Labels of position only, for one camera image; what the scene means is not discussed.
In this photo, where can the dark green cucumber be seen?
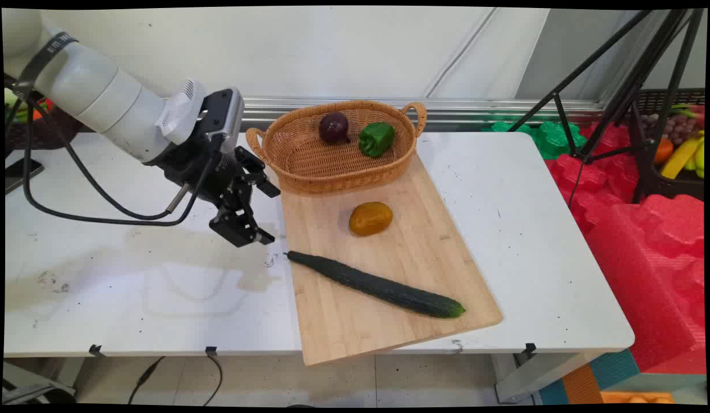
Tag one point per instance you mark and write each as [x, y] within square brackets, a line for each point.
[383, 288]

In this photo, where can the purple red onion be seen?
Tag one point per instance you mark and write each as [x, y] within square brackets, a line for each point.
[334, 127]

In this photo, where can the white table leg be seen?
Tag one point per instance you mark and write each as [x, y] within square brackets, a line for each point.
[533, 376]

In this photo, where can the yellow banana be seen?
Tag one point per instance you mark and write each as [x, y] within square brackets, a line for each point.
[679, 158]

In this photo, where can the dark woven fruit basket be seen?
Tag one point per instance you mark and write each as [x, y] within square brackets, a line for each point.
[676, 186]

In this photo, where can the orange foam piece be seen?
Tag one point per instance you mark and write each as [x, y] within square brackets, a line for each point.
[636, 397]

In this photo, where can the orange fruit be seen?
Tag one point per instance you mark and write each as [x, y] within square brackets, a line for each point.
[663, 151]

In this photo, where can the yellow-green fruit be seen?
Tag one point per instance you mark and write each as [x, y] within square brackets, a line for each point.
[699, 160]

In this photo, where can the woven wicker basket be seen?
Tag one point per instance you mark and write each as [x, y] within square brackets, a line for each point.
[326, 163]

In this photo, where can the white vented wrist camera mount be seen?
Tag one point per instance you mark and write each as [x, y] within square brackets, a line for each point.
[180, 112]

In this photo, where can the green foam block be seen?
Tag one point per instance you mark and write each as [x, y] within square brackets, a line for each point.
[553, 139]

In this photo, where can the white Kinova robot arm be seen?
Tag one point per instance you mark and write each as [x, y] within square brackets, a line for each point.
[97, 94]

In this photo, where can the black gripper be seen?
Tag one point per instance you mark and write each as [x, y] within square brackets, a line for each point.
[209, 172]

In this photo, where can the teal orange floor mat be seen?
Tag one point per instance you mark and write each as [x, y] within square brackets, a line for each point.
[590, 381]

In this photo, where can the black smartphone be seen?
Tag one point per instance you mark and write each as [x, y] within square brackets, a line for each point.
[21, 172]

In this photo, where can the red foam block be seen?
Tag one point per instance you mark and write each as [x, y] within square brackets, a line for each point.
[647, 258]

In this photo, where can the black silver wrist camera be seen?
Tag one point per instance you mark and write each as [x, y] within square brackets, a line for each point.
[224, 115]

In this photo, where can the purple grapes bunch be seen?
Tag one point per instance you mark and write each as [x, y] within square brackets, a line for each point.
[679, 127]

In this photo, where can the black tripod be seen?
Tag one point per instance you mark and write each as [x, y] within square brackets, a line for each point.
[630, 92]

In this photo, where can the green bell pepper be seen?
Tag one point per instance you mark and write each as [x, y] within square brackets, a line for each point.
[376, 139]

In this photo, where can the dark woven vegetable basket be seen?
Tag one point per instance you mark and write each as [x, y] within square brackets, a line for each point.
[45, 135]

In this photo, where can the wooden cutting board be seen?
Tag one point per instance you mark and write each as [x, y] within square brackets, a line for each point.
[389, 269]

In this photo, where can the black table edge clip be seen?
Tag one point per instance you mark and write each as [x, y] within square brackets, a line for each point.
[95, 350]
[530, 348]
[211, 350]

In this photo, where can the yellow-brown potato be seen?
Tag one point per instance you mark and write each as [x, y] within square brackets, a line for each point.
[370, 218]

